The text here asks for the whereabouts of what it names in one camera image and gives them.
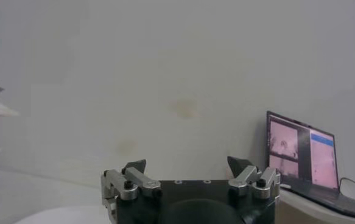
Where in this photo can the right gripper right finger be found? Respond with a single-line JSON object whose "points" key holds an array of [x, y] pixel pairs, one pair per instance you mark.
{"points": [[253, 184]]}

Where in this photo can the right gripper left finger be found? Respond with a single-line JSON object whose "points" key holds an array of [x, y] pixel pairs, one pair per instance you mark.
{"points": [[122, 187]]}

